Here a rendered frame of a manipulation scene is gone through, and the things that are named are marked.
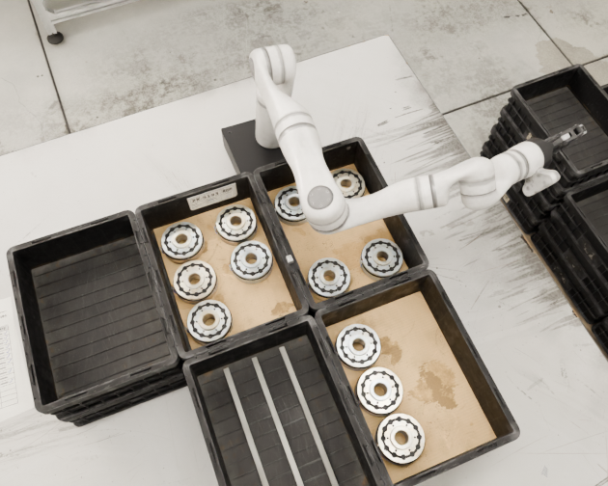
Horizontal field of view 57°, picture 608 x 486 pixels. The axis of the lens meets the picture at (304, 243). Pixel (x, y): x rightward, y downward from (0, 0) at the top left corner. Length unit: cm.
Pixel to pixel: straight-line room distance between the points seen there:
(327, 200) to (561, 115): 133
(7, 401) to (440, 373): 104
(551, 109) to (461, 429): 135
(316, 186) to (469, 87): 187
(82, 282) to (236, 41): 185
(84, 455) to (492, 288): 111
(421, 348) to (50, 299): 89
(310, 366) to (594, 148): 138
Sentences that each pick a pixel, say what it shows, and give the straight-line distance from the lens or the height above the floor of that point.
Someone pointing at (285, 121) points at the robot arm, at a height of 111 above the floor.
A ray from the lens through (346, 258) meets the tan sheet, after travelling 141.
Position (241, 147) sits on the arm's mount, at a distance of 163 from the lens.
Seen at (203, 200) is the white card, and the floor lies 89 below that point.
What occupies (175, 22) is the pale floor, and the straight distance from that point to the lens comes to 316.
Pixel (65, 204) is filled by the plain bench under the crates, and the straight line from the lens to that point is 174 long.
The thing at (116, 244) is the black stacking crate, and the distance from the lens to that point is 149.
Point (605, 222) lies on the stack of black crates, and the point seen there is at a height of 38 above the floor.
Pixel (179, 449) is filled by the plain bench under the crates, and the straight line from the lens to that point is 144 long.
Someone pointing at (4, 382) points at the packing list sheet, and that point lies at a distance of 160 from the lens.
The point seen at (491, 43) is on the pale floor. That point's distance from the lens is 318.
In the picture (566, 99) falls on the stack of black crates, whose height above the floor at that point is 49.
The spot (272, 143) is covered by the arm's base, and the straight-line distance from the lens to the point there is 161.
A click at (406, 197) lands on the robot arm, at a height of 113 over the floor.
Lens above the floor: 211
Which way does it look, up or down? 64 degrees down
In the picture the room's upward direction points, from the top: 3 degrees clockwise
